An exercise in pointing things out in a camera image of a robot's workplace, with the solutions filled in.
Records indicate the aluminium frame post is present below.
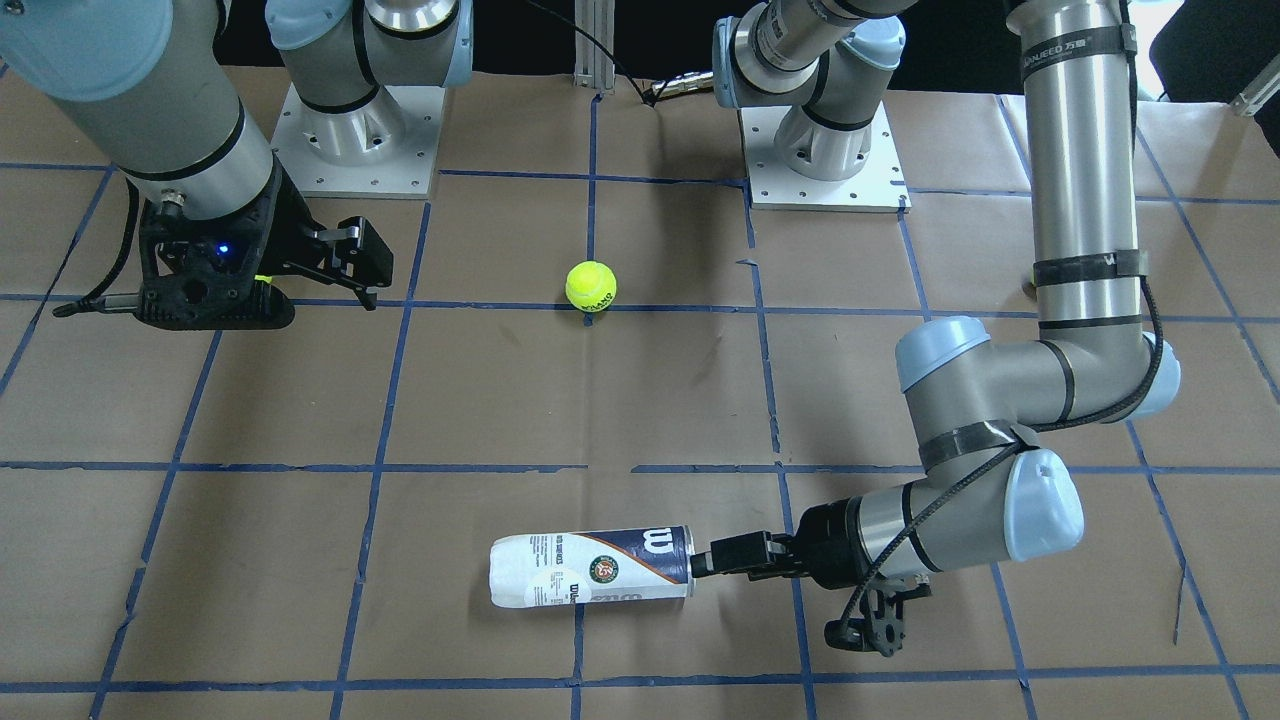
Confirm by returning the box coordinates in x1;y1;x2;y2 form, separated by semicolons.
573;0;616;95

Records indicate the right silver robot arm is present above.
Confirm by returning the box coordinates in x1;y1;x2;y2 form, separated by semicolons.
3;1;474;331

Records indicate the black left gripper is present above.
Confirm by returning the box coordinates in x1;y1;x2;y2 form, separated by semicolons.
690;497;933;657

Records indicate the tennis ball can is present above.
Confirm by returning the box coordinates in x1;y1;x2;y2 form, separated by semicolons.
489;527;694;609

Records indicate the centre tennis ball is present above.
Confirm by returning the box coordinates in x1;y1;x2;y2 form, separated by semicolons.
564;260;618;313

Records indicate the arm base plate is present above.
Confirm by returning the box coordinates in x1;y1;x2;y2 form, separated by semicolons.
739;105;911;213
271;86;447;200

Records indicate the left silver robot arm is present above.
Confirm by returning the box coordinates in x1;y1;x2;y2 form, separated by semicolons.
691;1;1181;656

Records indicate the brown paper table cover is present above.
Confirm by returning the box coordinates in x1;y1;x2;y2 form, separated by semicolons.
1;68;1279;719

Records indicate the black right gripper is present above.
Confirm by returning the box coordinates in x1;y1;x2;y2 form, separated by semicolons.
132;161;394;331

